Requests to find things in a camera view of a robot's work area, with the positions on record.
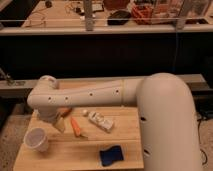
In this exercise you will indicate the white toy tube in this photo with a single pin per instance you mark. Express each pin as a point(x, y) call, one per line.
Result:
point(100, 121)

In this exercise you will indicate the orange basket on shelf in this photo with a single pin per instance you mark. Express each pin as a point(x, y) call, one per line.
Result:
point(141, 14)

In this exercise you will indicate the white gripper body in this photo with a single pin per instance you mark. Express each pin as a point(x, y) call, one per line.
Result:
point(56, 120)

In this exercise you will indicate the blue sponge cloth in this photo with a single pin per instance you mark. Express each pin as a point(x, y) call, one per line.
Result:
point(111, 155)

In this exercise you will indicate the orange ceramic bowl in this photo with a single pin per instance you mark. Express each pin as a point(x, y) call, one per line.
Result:
point(65, 111)

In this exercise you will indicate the black object on shelf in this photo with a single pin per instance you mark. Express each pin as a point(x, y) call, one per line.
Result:
point(119, 17)

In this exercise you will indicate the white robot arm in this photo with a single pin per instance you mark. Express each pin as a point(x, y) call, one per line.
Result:
point(164, 103)

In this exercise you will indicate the orange toy carrot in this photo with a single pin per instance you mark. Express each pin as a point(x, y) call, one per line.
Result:
point(76, 129)

